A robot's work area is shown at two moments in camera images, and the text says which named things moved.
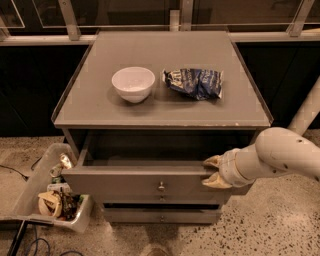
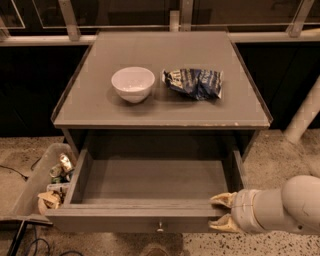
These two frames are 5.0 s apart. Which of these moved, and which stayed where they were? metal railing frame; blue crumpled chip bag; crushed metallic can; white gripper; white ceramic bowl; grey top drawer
Moved: grey top drawer; white gripper
Stayed: white ceramic bowl; crushed metallic can; blue crumpled chip bag; metal railing frame
